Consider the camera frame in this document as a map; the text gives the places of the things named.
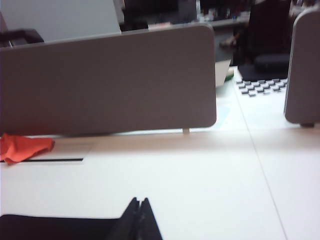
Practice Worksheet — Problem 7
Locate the green object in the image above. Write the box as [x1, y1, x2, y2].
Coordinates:
[224, 68, 235, 83]

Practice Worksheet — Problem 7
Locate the orange cloth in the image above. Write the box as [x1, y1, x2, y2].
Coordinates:
[0, 132, 55, 165]

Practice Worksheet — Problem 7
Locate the white cardboard box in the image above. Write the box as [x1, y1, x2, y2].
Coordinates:
[215, 59, 232, 88]

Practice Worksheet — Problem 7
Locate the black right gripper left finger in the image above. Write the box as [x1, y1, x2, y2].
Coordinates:
[109, 196, 141, 240]

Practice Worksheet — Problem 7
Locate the dark office chair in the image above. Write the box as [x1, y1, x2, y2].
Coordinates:
[243, 0, 293, 63]

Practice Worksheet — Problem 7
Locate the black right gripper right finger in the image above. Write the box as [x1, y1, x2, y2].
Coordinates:
[136, 197, 164, 240]

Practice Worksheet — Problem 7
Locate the black mouse pad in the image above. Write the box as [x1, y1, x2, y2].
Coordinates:
[0, 213, 124, 240]

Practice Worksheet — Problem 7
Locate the wide beige desk partition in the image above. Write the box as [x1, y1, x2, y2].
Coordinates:
[0, 22, 217, 137]

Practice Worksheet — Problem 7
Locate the narrow beige desk partition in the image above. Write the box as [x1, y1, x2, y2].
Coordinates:
[284, 8, 320, 125]

